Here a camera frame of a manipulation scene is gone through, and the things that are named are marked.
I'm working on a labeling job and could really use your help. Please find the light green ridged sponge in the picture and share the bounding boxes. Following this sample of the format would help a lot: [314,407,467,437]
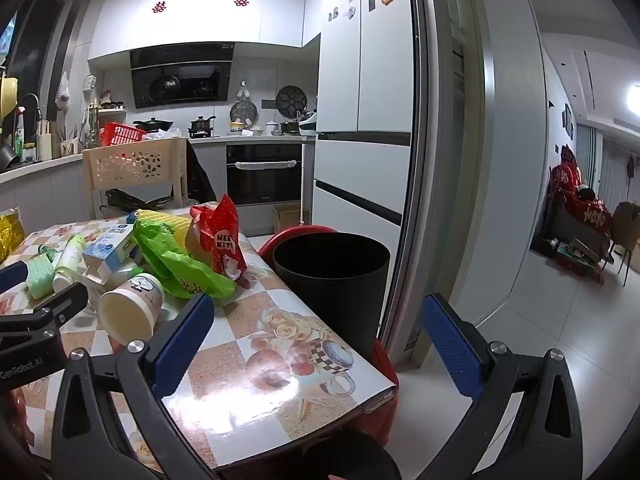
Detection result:
[25,255,55,300]

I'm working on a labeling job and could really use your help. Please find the dark jacket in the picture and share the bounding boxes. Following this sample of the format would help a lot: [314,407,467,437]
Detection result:
[186,139,218,203]

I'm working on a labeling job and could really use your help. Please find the green onions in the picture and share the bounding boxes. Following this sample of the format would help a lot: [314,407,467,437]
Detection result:
[100,189,173,213]

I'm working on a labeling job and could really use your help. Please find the black range hood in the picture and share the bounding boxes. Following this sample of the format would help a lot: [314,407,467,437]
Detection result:
[129,42,236,109]

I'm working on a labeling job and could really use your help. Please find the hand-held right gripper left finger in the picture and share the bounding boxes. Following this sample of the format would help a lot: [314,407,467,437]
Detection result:
[50,292,221,480]

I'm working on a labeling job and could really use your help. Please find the brown chair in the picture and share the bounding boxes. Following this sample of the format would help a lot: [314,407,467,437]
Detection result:
[611,201,640,286]

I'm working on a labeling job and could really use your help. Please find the red blanket on sofa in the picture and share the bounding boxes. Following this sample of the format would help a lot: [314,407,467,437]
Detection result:
[547,145,616,241]

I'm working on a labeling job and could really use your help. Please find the black faucet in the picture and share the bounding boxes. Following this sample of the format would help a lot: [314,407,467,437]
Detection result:
[17,93,43,136]

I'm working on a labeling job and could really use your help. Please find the white paper cup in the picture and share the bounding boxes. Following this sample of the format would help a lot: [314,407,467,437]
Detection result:
[97,272,166,347]

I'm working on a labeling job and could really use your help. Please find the red snack bag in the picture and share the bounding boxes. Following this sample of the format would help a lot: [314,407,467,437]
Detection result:
[190,194,248,281]

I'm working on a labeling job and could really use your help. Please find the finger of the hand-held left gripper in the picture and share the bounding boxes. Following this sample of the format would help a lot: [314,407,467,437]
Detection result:
[29,281,89,328]
[0,260,29,295]

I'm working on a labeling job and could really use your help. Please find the green plastic bag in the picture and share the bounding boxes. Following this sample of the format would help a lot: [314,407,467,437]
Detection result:
[132,220,238,300]

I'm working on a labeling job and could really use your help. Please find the white tube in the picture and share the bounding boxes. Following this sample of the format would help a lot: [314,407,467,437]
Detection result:
[52,234,87,291]

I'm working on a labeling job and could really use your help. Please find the checkered tablecloth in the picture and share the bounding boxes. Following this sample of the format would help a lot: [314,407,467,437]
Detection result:
[0,207,401,480]

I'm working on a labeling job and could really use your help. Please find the dark round object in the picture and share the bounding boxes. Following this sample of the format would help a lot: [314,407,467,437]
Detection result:
[325,427,403,480]

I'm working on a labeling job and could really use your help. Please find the yellow foam sponge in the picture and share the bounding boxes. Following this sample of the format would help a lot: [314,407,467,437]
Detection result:
[137,209,193,241]

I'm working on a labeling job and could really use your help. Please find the green spray bottle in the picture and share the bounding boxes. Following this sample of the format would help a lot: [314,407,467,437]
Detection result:
[14,107,26,161]

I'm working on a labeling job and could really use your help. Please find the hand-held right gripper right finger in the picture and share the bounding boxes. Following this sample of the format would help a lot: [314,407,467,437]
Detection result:
[415,292,596,480]

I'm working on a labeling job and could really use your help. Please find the round steel strainer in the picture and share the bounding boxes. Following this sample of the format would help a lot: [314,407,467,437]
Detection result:
[230,101,257,126]

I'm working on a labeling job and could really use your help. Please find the blue white carton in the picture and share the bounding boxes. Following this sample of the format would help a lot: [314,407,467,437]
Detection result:
[82,224,141,278]

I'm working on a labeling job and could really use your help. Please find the red plastic stool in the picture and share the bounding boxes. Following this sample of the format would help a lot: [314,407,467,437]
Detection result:
[257,225,401,443]

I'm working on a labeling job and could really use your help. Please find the black wok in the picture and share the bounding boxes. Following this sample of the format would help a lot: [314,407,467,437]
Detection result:
[132,117,175,132]

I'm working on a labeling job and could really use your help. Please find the white refrigerator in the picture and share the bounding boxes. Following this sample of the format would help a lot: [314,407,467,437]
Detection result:
[312,0,416,241]

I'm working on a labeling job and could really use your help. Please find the gold foil bag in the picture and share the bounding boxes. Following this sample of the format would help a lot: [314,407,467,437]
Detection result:
[0,208,26,261]

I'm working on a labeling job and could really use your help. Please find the white upright pole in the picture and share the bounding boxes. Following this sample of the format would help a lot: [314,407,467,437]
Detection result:
[299,142,307,226]

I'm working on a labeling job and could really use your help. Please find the grey sliding door frame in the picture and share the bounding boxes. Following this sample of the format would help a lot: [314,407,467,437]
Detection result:
[380,0,501,368]

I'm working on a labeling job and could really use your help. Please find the round black mould pan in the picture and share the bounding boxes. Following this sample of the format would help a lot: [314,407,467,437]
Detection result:
[276,85,307,113]

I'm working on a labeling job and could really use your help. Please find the cardboard box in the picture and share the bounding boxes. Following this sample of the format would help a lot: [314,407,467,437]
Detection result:
[272,204,311,235]

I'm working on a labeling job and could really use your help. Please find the black trash bin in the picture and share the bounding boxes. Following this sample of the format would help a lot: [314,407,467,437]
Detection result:
[272,232,392,361]

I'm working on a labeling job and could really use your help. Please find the beige plastic chair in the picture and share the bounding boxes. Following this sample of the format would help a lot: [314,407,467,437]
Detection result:
[82,136,190,211]

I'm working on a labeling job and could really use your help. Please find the white hanging plastic bag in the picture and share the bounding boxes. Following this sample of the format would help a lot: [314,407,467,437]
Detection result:
[55,72,71,111]

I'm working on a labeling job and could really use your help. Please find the red plastic basket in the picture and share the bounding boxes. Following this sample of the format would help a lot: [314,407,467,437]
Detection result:
[98,121,147,148]

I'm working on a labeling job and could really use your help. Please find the yellow bowl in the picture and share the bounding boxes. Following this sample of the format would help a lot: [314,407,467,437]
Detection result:
[0,76,18,116]

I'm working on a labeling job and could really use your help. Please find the black built-in oven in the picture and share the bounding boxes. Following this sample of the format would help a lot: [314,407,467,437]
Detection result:
[226,142,303,207]

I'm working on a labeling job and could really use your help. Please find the beige knife block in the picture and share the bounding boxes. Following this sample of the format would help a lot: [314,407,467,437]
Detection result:
[37,120,53,161]

